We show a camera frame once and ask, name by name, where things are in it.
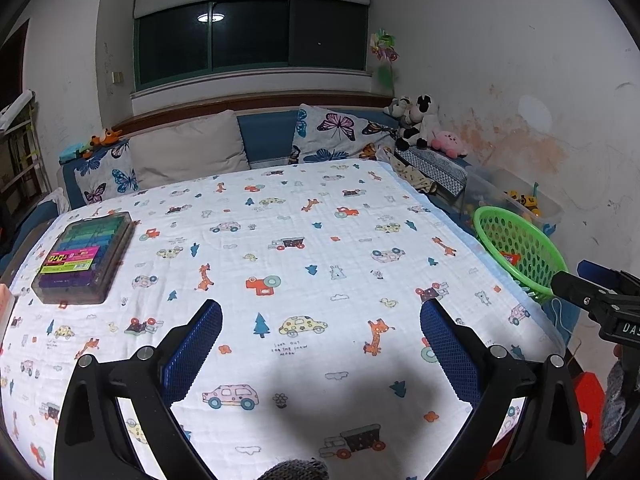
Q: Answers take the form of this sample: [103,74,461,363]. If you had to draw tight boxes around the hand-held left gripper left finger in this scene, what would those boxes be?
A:
[54,298,224,480]

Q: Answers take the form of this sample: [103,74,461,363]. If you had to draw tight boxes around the dark window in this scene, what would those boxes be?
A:
[134,0,373,92]

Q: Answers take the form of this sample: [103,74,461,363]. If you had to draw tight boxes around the orange fox plush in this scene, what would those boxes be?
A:
[80,129,123,160]

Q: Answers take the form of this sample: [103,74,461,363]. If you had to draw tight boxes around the colourful marker case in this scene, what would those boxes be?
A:
[31,211,136,306]

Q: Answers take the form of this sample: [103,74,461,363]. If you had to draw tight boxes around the green plastic basket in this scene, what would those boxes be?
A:
[472,206,568,303]

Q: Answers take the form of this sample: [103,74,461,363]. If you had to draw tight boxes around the blue sofa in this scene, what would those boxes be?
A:
[55,107,401,211]

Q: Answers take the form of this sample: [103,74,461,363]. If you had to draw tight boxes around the person's left hand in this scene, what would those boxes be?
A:
[262,457,328,480]

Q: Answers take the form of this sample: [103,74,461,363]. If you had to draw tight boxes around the printed white blanket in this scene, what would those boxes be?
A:
[0,159,566,480]

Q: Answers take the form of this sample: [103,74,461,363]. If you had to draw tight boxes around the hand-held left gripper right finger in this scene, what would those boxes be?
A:
[419,298,587,480]

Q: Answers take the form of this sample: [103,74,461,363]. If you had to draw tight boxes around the beige pillow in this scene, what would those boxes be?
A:
[131,110,251,190]

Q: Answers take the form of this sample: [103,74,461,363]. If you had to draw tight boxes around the person's right hand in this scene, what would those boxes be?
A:
[602,360,638,441]

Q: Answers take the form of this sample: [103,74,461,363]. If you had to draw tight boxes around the pink white tissue pack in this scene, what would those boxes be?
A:
[0,284,16,326]

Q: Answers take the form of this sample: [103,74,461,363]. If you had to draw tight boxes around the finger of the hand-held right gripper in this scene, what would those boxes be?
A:
[550,271,616,311]
[577,259,640,291]

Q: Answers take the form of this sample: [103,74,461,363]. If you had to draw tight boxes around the clear plastic storage box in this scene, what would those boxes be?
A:
[465,167,565,233]

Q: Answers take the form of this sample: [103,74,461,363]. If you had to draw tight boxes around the printed beige cloth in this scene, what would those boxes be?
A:
[390,157,438,193]

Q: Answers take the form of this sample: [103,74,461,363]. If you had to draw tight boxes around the black white cow plush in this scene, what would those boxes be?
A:
[384,94,438,151]

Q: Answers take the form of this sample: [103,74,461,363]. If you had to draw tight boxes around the large butterfly print pillow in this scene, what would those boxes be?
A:
[291,105,401,163]

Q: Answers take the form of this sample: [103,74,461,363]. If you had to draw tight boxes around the pink plush toy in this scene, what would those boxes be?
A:
[431,131,470,157]

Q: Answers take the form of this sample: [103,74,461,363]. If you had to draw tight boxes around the yellow toy vehicle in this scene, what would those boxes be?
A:
[505,190,543,216]

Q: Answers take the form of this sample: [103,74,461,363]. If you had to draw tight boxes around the white metal shelf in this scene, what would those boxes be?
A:
[0,90,43,201]

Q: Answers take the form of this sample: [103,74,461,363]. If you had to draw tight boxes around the teal toy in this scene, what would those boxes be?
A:
[59,142,91,163]

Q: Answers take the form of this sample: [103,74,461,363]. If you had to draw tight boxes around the small butterfly print pillow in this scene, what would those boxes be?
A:
[75,140,138,206]

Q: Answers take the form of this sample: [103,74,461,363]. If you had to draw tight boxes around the colourful pinwheel toy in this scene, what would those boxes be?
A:
[369,30,401,88]

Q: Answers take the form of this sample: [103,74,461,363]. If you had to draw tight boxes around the black white patterned box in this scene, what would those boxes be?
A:
[395,149,468,196]

